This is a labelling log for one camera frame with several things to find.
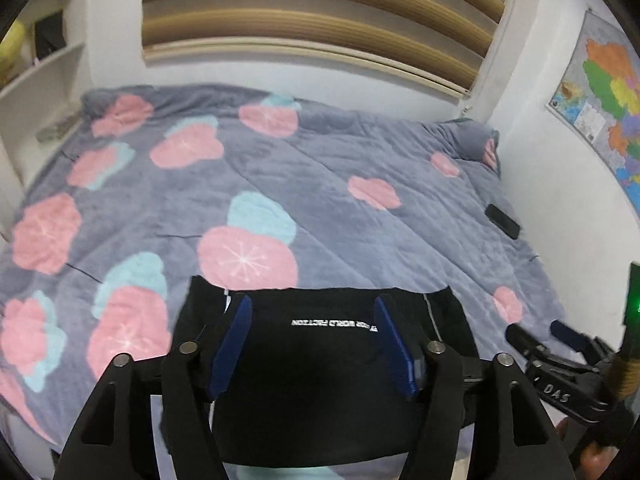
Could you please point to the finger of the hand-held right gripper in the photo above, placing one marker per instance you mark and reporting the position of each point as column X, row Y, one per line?
column 527, row 345
column 570, row 337

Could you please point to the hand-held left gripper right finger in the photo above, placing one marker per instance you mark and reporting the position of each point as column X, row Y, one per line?
column 395, row 345

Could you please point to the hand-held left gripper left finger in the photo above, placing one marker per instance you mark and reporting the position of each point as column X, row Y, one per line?
column 230, row 350

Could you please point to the black jacket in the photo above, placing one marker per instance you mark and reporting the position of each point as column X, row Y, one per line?
column 310, row 385

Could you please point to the person's right hand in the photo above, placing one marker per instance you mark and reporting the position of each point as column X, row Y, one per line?
column 597, row 460

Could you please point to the black phone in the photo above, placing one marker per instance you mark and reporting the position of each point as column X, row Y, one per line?
column 502, row 221

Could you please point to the grey floral blanket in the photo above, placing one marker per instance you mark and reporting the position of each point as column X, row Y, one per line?
column 325, row 170

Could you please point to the white shelf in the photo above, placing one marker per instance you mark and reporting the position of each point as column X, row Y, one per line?
column 50, row 70

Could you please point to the wooden slatted headboard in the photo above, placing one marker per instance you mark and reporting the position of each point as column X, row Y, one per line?
column 300, row 10

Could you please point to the yellow soft toy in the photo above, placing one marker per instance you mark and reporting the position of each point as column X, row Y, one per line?
column 11, row 52

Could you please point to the colourful wall map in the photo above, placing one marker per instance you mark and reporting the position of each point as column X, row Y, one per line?
column 605, row 85

